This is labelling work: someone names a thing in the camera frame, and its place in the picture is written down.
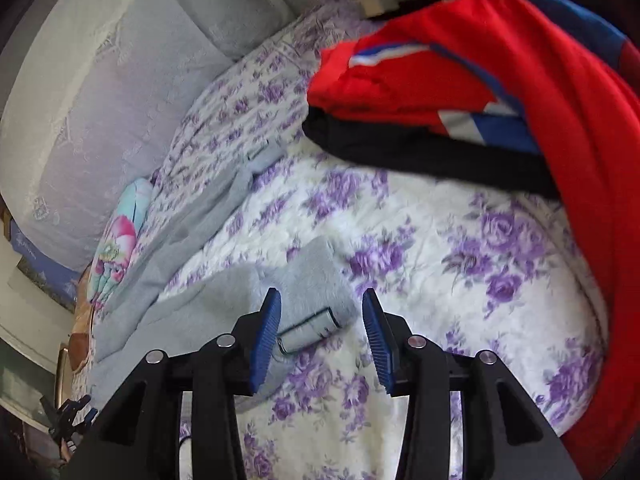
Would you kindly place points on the orange brown cloth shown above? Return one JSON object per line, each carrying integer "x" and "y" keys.
{"x": 80, "y": 345}

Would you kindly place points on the folded teal pink floral blanket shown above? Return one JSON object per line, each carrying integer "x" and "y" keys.
{"x": 117, "y": 240}

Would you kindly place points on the purple floral bedspread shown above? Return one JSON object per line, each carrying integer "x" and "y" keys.
{"x": 425, "y": 270}

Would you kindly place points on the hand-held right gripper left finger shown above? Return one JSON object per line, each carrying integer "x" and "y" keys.
{"x": 265, "y": 340}

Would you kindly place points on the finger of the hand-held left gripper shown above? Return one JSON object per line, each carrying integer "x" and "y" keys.
{"x": 85, "y": 412}

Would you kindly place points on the blue patterned cloth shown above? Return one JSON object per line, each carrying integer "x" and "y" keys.
{"x": 45, "y": 270}

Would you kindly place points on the black garment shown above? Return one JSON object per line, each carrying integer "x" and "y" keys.
{"x": 400, "y": 150}

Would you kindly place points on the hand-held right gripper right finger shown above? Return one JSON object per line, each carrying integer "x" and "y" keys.
{"x": 377, "y": 340}

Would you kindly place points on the grey sweatshirt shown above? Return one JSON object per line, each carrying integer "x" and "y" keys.
{"x": 220, "y": 295}

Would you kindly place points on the red garment with blue stripes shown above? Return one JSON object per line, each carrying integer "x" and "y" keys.
{"x": 575, "y": 110}

